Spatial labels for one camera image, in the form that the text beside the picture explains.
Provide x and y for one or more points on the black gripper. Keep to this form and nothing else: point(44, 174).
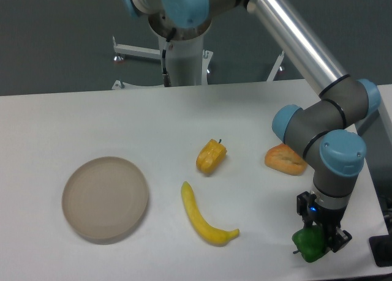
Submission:
point(329, 219)

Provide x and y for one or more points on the green bell pepper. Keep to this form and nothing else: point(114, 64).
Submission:
point(310, 243)

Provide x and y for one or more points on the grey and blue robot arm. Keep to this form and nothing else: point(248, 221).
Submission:
point(319, 133)

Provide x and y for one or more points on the yellow bell pepper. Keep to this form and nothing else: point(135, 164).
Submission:
point(211, 156)

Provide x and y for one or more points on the beige round plate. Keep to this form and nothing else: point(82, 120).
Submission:
point(105, 200)

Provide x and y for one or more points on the black device at table edge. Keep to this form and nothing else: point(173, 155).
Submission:
point(381, 250)

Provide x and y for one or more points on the orange pastry bread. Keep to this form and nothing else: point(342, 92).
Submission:
point(282, 158)

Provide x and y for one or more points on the yellow banana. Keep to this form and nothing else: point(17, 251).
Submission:
point(207, 232)

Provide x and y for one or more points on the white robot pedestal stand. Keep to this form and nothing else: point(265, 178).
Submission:
point(212, 53)

